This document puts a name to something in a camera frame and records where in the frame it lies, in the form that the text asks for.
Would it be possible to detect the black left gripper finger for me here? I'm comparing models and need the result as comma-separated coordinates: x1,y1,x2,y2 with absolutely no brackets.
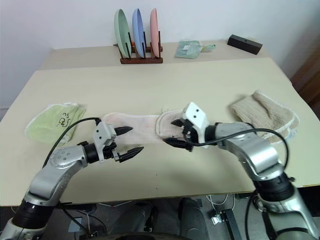
118,146,145,164
114,126,134,137

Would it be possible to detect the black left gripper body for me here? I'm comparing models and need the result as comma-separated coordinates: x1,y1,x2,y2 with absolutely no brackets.
103,135,124,163

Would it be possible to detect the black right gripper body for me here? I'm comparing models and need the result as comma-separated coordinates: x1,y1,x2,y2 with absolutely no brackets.
181,119,195,152

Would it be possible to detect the pale pink towel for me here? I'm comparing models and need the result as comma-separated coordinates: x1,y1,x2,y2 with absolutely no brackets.
101,107,191,146

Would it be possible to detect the green towel with black marks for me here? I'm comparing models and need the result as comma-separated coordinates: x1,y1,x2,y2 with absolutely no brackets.
24,101,88,145

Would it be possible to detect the beige knitted towel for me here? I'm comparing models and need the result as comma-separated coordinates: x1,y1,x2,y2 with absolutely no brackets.
230,90,300,145

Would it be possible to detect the dark rounded robot leg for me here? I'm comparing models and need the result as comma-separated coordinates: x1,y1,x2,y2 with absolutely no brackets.
109,201,159,237
178,197,210,240

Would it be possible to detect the dark wooden plate rack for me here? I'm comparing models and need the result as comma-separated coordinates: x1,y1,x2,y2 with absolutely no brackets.
112,31,164,65

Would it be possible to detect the folded light green cloth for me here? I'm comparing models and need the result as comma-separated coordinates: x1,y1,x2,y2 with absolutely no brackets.
174,39,217,60

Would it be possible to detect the pink plate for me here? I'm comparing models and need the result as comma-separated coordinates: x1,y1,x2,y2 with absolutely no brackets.
149,7,160,59

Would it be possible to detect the black table leg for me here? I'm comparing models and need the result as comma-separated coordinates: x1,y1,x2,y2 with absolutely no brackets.
211,209,242,240

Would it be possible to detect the green plate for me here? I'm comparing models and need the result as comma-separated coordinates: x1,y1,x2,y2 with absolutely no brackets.
113,8,133,60

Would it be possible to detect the blue plate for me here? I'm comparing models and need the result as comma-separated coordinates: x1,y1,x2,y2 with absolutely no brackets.
131,8,146,59

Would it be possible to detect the black rectangular box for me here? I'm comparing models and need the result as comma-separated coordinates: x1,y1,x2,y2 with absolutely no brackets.
226,34,264,56

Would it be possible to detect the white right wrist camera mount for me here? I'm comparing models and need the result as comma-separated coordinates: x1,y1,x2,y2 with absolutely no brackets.
181,101,210,150

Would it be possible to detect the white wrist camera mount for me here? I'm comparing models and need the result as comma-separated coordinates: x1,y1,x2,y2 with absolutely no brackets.
181,101,210,150
92,121,117,164

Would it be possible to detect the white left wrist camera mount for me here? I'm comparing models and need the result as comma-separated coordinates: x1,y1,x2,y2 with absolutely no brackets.
92,121,117,164

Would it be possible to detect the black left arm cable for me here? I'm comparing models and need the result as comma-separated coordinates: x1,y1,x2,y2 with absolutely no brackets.
42,117,105,169

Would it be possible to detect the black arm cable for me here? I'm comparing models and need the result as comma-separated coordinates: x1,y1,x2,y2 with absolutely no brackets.
42,117,105,169
186,128,290,169

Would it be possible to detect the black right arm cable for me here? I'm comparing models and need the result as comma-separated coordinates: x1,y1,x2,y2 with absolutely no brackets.
186,128,290,169

